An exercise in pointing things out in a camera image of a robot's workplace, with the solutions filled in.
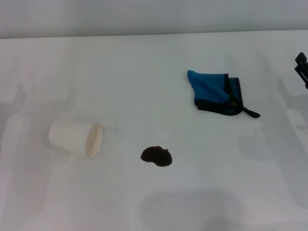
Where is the blue rag with black edge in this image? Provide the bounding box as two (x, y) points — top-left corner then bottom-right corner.
(187, 69), (261, 119)

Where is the white paper cup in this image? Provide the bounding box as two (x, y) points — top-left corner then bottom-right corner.
(48, 120), (105, 161)

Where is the black liquid stain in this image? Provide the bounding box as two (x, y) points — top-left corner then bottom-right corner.
(140, 145), (174, 167)

